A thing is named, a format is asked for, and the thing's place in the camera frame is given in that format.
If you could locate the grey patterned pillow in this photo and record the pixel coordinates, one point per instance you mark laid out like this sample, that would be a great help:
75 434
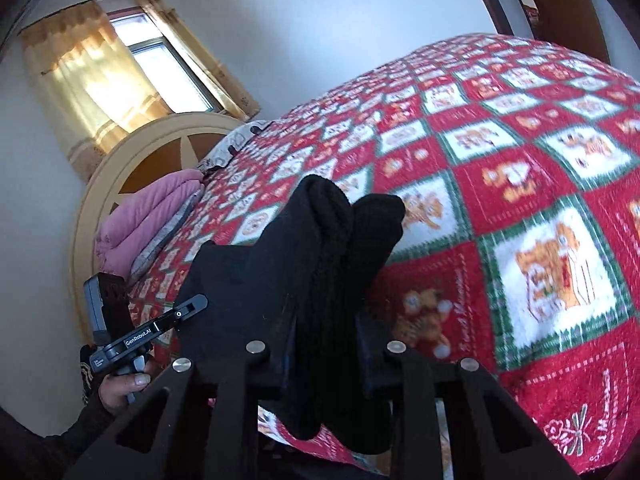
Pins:
235 142

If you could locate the person's left hand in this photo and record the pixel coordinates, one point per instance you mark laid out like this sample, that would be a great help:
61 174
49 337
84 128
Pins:
122 390

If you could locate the cream wooden headboard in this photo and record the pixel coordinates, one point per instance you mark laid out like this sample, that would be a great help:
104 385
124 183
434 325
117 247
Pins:
95 210

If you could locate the black pants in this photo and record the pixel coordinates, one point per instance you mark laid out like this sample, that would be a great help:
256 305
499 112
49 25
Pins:
310 260

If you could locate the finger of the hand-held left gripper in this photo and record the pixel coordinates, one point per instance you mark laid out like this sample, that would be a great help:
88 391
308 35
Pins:
182 312

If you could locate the person's left forearm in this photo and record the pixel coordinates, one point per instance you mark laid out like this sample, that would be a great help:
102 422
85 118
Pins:
55 445

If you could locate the yellow curtain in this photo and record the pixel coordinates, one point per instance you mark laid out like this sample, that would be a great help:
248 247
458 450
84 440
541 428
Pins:
85 75
200 55

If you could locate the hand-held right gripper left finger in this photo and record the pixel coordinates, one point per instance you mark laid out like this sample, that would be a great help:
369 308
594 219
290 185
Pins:
272 375

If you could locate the pink folded quilt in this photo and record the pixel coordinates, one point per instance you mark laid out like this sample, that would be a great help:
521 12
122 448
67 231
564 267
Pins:
140 220

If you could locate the red checkered printed blanket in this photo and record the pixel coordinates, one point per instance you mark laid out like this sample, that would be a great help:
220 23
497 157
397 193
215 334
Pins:
500 185

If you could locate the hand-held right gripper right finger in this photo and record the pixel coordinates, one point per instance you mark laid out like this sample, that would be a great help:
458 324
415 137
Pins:
372 367

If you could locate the brown wooden door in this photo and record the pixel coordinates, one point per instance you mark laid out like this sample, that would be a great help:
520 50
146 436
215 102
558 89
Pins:
560 5

